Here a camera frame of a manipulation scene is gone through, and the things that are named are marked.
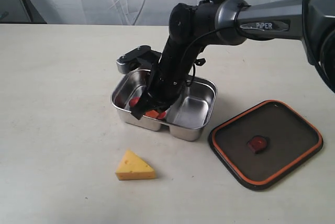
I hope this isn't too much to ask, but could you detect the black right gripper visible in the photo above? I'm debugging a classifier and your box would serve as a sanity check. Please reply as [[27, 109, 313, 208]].
[[130, 37, 204, 119]]

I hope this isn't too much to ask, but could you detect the red toy sausage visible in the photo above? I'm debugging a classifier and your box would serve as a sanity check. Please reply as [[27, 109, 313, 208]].
[[129, 97, 167, 120]]

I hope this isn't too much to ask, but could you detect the yellow toy cheese wedge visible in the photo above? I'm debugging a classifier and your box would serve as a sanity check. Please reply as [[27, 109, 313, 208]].
[[115, 150, 156, 181]]

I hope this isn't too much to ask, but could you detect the dark transparent lid orange seal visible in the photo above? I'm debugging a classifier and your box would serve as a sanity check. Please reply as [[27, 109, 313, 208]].
[[208, 100, 323, 191]]

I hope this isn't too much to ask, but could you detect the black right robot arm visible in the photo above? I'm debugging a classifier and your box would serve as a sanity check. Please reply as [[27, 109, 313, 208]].
[[131, 0, 334, 119]]

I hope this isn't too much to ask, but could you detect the steel two-compartment lunch box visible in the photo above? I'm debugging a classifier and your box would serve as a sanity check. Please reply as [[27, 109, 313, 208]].
[[110, 69, 217, 141]]

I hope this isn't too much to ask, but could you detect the dark cabinet at left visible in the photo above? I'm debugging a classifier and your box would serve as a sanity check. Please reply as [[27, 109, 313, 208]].
[[1, 0, 46, 24]]

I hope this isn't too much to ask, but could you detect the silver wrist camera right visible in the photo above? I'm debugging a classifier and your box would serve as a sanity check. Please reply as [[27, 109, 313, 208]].
[[116, 45, 161, 74]]

